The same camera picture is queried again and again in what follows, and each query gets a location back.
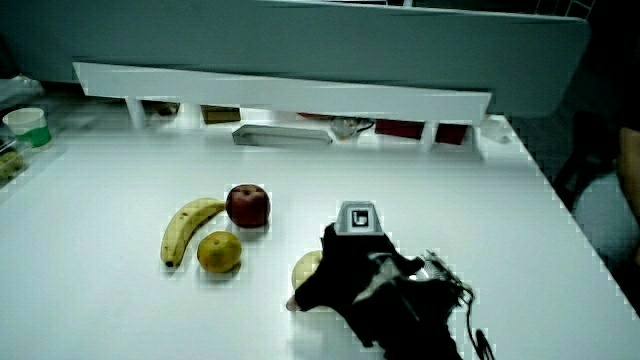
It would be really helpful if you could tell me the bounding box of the white shelf riser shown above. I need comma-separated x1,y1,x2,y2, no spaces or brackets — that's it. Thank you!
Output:
72,61,493,154

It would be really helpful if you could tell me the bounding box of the clear plastic bag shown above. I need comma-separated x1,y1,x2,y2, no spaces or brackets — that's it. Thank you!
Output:
0,74,47,107

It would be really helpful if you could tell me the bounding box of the yellow banana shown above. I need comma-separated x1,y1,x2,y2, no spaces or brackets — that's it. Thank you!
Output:
159,197,227,269

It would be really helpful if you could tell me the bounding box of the grey partition panel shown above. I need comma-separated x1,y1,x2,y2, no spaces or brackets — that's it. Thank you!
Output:
0,0,592,119

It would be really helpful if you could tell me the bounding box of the orange fruit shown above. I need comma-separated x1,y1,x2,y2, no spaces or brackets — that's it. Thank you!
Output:
196,230,243,274

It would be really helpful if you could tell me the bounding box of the white and green cup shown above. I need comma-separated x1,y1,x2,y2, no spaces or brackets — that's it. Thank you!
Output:
2,107,53,149

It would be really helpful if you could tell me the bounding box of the pale yellow pear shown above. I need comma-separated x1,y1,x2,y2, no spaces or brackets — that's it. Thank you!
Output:
291,249,325,292

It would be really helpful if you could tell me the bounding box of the clear plastic wrap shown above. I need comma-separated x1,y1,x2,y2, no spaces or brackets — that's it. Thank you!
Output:
330,116,376,141

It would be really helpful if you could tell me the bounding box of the person's right hand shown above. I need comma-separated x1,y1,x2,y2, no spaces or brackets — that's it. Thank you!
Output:
285,201,425,314

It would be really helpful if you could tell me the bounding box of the clear plastic fruit container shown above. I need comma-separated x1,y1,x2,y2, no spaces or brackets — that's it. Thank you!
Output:
0,137,27,187

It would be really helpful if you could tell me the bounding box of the black chair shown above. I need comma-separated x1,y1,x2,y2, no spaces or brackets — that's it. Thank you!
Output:
551,110,623,212

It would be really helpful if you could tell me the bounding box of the black cable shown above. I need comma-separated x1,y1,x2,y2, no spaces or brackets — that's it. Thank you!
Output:
464,287,497,360

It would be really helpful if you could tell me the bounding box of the red apple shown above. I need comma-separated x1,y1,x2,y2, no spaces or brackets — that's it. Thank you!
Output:
225,183,272,229

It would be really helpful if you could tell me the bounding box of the grey metal tray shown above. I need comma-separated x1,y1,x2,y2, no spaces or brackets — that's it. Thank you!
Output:
231,124,334,148

